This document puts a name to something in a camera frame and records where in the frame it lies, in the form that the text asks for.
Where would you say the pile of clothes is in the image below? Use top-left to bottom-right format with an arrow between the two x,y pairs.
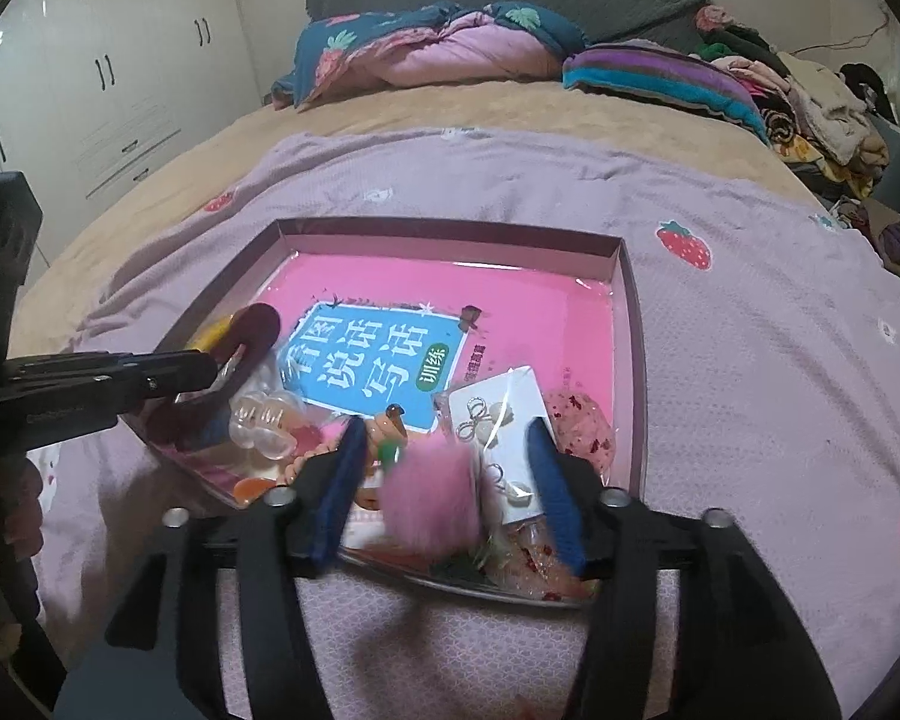
694,4 -> 895,197

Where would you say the pink fluffy pompom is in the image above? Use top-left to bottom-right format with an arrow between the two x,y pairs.
381,444 -> 488,550

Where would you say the thin wall cable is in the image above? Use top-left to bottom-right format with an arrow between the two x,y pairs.
825,4 -> 893,55

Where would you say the clear plastic hair claw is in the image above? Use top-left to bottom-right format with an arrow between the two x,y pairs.
229,390 -> 298,463

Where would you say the pink book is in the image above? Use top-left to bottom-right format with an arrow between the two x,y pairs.
195,255 -> 617,595

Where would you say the striped fleece pillow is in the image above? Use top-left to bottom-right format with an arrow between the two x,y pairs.
562,43 -> 770,145

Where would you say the navy strawberry print quilt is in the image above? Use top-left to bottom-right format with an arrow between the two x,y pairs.
270,1 -> 595,112

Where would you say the person's left hand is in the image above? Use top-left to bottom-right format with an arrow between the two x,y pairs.
0,457 -> 62,580

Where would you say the beige bed sheet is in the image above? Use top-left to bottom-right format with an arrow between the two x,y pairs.
7,79 -> 827,347

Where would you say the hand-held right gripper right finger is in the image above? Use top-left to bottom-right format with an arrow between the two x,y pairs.
525,420 -> 845,720

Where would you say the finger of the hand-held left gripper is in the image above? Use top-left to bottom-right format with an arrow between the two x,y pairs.
4,351 -> 149,380
45,354 -> 220,410

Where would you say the bag of clothes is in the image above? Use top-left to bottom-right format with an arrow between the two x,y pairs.
832,195 -> 900,283

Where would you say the pink glitter bow hair clip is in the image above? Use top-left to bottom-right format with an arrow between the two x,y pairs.
487,388 -> 620,605

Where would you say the yellow hair accessory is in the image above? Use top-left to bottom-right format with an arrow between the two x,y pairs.
193,317 -> 232,355

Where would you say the grey cushion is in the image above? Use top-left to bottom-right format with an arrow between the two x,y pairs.
868,116 -> 900,212

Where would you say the purple strawberry print blanket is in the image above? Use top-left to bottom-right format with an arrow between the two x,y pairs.
15,127 -> 900,720

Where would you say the white wardrobe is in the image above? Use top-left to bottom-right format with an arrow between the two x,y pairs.
0,0 -> 265,272

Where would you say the white earring card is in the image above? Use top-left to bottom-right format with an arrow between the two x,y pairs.
435,366 -> 553,533

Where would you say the shallow pink cardboard tray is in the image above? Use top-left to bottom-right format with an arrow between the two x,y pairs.
131,217 -> 650,608

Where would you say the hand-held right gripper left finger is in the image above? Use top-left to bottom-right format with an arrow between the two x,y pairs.
52,416 -> 368,720

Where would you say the orange duckbill hair clip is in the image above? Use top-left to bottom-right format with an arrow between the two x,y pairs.
366,403 -> 407,467

